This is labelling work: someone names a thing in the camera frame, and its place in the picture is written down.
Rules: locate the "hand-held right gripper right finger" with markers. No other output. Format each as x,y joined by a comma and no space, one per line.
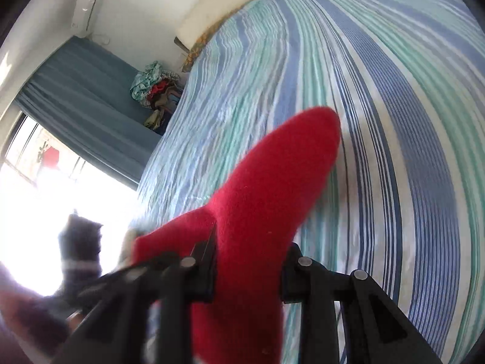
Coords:
299,276

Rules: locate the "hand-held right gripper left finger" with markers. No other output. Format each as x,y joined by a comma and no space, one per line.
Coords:
206,269

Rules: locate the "red sock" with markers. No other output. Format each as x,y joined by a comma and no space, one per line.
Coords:
257,204

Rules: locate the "dark grey cloth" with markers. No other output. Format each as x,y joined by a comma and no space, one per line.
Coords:
81,246

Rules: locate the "person's left forearm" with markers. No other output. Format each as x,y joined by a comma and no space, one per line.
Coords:
30,311

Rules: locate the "pile of colourful clothes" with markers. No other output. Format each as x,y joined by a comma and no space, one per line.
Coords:
157,91

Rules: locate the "window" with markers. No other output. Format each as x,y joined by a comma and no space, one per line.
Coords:
57,216

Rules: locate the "striped bedsheet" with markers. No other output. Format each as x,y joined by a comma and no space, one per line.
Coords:
379,121

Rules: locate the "red hanging laundry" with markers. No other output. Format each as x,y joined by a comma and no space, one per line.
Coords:
52,158

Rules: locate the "blue curtain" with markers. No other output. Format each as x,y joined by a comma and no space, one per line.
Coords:
83,102

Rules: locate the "orange patterned cloth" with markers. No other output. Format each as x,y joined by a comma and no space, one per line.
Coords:
193,51

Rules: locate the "beige padded headboard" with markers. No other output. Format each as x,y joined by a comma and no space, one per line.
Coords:
204,15

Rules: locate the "white air conditioner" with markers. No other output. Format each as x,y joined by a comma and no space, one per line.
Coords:
88,5

